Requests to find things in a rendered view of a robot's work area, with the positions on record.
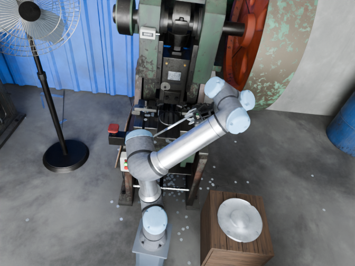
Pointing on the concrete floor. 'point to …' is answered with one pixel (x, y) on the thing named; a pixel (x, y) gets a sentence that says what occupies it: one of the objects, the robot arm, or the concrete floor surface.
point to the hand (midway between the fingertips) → (189, 116)
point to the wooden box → (260, 252)
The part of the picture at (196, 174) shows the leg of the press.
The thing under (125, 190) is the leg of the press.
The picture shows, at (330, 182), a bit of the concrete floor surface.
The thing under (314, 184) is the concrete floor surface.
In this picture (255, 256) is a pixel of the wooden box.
